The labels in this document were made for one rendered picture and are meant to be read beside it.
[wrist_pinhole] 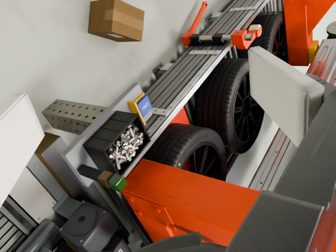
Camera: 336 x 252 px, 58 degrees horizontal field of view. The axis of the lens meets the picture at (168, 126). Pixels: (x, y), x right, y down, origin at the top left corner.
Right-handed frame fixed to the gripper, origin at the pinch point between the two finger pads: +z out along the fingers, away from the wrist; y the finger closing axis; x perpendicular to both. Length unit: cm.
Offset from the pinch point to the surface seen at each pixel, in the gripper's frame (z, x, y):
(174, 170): 77, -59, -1
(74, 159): 75, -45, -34
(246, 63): 172, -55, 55
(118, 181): 61, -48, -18
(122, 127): 81, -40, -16
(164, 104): 135, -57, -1
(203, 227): 54, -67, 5
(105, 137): 78, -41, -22
